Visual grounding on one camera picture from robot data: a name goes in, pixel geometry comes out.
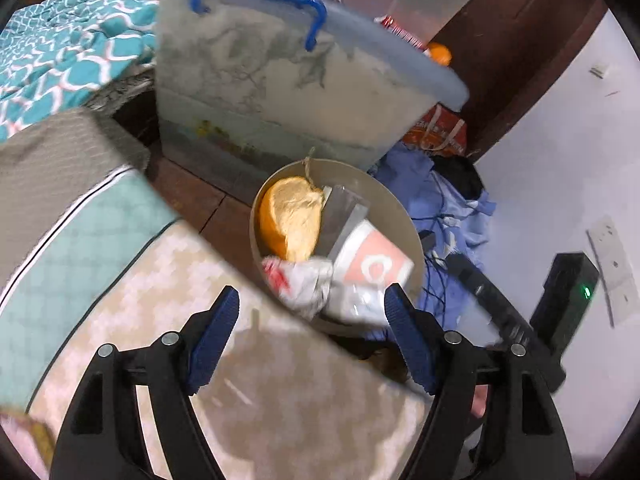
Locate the printed clear plastic wrapper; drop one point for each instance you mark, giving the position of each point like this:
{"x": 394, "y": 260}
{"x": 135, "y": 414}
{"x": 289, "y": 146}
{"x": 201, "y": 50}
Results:
{"x": 305, "y": 280}

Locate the orange shopping bag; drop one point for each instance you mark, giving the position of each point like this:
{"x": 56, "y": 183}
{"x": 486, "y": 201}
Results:
{"x": 435, "y": 130}

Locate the red striped snack packet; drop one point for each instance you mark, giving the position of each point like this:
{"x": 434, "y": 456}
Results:
{"x": 400, "y": 32}

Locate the beige zigzag bed mat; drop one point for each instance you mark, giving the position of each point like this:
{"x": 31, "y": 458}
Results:
{"x": 300, "y": 410}

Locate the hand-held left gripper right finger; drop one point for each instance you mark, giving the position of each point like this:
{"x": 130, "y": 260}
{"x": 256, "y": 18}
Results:
{"x": 407, "y": 335}

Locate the dark wooden door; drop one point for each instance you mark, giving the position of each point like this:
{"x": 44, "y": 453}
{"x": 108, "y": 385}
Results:
{"x": 500, "y": 35}

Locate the teal patterned quilt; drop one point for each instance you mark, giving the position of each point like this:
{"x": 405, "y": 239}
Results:
{"x": 60, "y": 50}

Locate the orange peel half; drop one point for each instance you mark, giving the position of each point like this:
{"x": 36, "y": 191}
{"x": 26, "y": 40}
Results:
{"x": 292, "y": 215}

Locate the beige round bin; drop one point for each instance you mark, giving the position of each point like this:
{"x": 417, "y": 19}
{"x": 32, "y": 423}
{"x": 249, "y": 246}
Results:
{"x": 390, "y": 210}

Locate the translucent storage box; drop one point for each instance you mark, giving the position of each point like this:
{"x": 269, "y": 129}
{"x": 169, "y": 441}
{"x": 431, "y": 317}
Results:
{"x": 425, "y": 0}

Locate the black device with green light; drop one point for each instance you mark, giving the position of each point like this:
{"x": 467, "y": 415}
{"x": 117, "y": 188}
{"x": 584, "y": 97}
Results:
{"x": 565, "y": 300}

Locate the orange fruit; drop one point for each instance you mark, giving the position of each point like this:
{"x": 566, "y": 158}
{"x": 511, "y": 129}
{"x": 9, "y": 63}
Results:
{"x": 440, "y": 54}

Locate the white red wrapper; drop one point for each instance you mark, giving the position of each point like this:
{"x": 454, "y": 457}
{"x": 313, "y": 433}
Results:
{"x": 370, "y": 260}

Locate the white wall socket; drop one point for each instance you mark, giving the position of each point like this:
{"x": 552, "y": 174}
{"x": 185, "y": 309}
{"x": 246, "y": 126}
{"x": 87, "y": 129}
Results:
{"x": 612, "y": 255}

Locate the black cloth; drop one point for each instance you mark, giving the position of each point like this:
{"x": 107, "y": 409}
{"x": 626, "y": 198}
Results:
{"x": 460, "y": 175}

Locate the grey quilted mattress pad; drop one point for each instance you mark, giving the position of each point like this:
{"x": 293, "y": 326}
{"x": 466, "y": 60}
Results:
{"x": 55, "y": 160}

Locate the blue cloth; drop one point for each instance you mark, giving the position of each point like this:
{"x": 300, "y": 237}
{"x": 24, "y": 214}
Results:
{"x": 450, "y": 210}

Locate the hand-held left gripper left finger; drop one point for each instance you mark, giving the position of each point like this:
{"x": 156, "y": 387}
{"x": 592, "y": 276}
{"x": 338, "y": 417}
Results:
{"x": 215, "y": 330}

